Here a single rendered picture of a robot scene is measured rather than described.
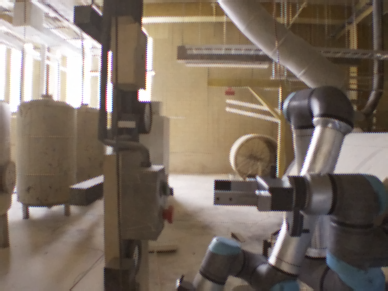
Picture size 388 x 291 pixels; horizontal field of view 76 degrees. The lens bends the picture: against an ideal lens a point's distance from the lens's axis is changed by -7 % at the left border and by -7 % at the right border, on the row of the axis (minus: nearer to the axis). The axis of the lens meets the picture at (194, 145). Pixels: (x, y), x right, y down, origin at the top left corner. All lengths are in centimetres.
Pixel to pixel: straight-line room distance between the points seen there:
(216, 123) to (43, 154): 805
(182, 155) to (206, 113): 214
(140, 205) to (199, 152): 1130
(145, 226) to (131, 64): 36
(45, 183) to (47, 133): 92
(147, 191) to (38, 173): 498
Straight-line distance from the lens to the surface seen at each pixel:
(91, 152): 661
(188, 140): 1186
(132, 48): 66
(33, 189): 557
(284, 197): 54
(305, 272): 111
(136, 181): 56
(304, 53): 595
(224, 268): 85
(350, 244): 64
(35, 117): 546
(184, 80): 1212
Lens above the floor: 169
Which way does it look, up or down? 2 degrees down
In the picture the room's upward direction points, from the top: 1 degrees clockwise
